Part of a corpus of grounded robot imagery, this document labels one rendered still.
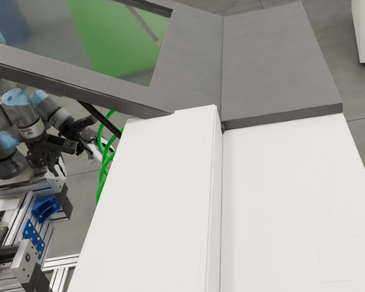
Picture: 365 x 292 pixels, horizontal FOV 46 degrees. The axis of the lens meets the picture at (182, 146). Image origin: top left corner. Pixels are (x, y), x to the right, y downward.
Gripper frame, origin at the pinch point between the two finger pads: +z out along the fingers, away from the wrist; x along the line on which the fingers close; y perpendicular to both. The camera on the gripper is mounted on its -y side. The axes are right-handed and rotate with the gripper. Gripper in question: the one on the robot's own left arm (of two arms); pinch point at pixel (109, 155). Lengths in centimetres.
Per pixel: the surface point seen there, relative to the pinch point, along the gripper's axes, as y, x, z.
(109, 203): -44, 63, 13
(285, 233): -62, 59, 40
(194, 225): -56, 67, 26
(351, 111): -8, -227, 108
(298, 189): -64, 48, 39
